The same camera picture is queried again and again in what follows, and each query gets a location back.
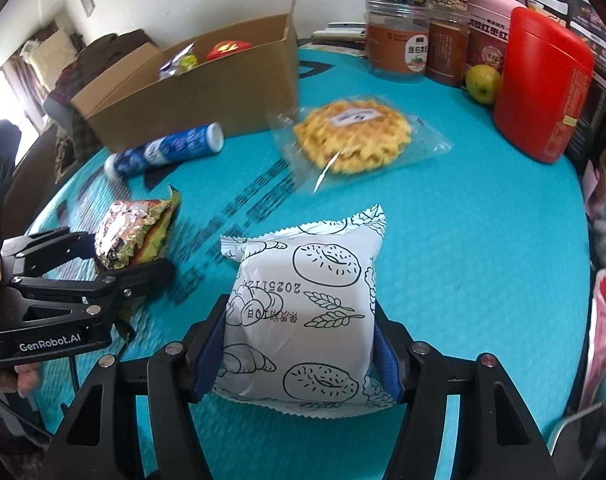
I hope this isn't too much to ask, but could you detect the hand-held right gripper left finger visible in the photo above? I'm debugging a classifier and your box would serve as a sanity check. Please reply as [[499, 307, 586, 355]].
[[35, 295, 230, 480]]

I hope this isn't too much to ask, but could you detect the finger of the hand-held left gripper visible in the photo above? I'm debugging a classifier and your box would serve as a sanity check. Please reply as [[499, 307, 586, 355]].
[[0, 227, 100, 282], [13, 258, 178, 321]]

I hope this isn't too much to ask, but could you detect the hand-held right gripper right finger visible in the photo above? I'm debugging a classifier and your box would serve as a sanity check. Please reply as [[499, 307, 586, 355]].
[[372, 300, 558, 480]]

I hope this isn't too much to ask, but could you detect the foil snack packet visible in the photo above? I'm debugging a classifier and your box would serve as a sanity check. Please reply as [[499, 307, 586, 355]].
[[94, 187, 180, 273]]

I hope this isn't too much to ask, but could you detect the white bread packet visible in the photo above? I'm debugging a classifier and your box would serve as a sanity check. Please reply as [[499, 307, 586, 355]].
[[214, 204, 398, 420]]

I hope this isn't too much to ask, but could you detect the large cardboard box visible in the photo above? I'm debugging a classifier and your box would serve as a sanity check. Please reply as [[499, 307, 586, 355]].
[[70, 0, 301, 155]]

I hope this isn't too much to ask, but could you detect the person's left hand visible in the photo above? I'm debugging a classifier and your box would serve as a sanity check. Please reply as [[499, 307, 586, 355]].
[[0, 360, 42, 397]]

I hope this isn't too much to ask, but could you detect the plaid cloth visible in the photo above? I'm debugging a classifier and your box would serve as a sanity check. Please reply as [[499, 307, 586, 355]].
[[43, 65, 104, 161]]

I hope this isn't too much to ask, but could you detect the blue white tube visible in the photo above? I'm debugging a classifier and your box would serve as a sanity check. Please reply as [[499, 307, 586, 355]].
[[104, 122, 224, 181]]

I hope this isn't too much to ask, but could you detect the beige cardboard sheet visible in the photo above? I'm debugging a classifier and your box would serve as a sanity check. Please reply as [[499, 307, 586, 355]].
[[33, 30, 74, 76]]

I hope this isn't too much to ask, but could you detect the yellow silver snack packet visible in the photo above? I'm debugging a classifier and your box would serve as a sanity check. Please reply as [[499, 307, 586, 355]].
[[158, 42, 200, 81]]

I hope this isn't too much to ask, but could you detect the pink red pouch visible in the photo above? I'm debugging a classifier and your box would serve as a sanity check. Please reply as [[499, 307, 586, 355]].
[[580, 267, 606, 411]]

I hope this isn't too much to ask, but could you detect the clear waffle packet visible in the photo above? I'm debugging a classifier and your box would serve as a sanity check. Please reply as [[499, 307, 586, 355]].
[[267, 94, 454, 193]]

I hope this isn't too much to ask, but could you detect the red gold snack packet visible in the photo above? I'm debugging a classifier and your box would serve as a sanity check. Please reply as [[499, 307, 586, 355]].
[[206, 38, 254, 62]]

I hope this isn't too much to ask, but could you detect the yellow-green apple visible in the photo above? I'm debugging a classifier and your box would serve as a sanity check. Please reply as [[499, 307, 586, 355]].
[[465, 64, 502, 106]]

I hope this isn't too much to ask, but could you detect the red canister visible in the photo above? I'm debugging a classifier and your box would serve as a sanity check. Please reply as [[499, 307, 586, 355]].
[[493, 6, 596, 164]]

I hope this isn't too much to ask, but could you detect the brown powder jar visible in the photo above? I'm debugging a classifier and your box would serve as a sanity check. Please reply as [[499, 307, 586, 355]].
[[365, 0, 430, 84]]

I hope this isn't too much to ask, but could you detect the brown label jar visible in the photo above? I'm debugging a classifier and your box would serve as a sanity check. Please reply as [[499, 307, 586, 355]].
[[427, 2, 471, 88]]

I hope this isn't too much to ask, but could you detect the pink canister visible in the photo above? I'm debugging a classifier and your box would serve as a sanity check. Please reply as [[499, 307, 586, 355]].
[[465, 0, 526, 81]]

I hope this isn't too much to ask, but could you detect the black printed bag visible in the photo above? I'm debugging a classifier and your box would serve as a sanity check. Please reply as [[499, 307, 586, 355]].
[[563, 0, 606, 173]]

